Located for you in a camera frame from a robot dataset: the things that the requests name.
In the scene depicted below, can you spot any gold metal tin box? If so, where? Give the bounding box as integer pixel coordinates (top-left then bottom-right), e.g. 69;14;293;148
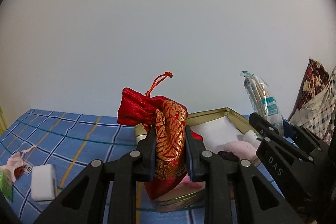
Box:
134;107;263;213

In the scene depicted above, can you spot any red gold drawstring pouch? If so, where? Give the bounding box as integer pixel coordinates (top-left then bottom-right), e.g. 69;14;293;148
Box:
117;72;188;201

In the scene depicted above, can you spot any green plastic packet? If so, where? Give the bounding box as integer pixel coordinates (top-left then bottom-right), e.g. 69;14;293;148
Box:
0;169;13;202

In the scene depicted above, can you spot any white pink-edged handkerchief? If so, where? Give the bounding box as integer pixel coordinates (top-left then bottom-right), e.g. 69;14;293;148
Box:
180;174;205;189

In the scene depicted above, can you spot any dark maroon scrunchie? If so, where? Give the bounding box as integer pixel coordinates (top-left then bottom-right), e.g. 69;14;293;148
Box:
218;151;240;162

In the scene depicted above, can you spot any pink fluffy pad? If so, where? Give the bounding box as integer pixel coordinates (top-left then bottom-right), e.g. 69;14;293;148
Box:
223;140;257;161

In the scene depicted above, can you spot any white gauze roll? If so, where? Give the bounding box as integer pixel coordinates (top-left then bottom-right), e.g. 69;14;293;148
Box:
239;130;261;148

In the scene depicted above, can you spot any pink cloth pouch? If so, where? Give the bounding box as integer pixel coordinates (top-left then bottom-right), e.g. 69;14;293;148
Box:
1;145;36;183

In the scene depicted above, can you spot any cotton swab packet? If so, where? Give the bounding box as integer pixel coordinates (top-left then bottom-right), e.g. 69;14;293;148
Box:
240;71;284;136

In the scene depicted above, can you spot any beige plaid hanging cloth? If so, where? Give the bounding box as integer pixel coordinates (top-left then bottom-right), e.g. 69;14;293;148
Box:
289;70;335;144

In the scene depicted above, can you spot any blue plaid tablecloth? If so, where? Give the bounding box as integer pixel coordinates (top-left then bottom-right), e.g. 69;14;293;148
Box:
0;108;287;224

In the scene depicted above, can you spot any red floral hanging cloth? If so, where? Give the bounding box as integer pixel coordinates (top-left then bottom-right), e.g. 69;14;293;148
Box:
289;58;329;119

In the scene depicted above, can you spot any green yellow curtain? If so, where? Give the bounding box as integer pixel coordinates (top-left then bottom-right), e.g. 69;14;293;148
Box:
0;106;7;135

